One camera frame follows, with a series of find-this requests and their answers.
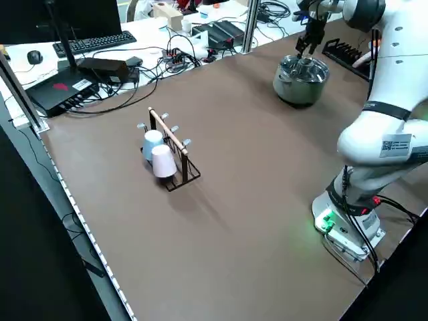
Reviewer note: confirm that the aluminium profile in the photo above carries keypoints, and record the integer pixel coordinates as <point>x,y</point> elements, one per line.
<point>23,97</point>

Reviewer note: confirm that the aluminium post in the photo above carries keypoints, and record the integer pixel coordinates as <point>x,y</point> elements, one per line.
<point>250,26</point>

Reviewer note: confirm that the cardboard box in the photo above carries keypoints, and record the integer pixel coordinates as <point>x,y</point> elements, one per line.
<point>170,15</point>

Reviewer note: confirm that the glass pot lid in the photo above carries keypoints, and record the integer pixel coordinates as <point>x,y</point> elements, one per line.
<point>291,68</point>

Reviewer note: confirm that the black monitor stand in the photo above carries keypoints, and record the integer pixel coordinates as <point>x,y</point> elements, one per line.
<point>68,55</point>

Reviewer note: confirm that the black monitor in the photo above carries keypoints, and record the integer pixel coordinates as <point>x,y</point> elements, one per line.
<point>77,16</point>

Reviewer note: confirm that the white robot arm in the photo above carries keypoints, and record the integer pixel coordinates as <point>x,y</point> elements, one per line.
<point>394,83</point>

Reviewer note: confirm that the white paper cup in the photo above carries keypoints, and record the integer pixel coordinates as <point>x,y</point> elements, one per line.
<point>186,26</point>

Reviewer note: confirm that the white plate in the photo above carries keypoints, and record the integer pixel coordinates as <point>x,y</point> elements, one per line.
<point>362,61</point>

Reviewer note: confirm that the stainless steel pot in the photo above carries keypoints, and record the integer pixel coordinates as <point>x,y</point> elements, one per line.
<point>297,90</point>

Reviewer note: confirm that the black box with red logo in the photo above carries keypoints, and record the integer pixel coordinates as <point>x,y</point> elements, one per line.
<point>57,92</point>

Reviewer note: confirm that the pale pink cup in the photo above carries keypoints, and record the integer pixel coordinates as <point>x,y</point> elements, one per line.
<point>164,162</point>

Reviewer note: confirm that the black power supply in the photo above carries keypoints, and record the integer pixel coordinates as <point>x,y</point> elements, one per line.
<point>220,30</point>

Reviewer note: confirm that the light blue cup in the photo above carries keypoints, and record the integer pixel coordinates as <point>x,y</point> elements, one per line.
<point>152,142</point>

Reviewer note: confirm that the black power adapter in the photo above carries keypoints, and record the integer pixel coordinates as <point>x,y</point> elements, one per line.
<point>134,61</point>

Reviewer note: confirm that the black computer mouse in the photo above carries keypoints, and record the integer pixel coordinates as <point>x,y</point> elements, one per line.
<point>34,57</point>

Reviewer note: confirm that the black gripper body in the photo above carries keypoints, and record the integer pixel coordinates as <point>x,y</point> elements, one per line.
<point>316,31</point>

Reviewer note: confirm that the black keyboard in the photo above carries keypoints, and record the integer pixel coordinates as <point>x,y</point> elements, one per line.
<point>97,41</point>

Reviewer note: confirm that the grey usb hub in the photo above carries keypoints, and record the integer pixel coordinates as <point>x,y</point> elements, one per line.
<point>174,58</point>

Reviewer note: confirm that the black dish rack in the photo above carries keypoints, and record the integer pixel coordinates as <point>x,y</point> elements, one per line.
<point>344,53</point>

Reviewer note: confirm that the dark brown box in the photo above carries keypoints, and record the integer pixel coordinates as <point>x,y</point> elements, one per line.
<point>103,68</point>

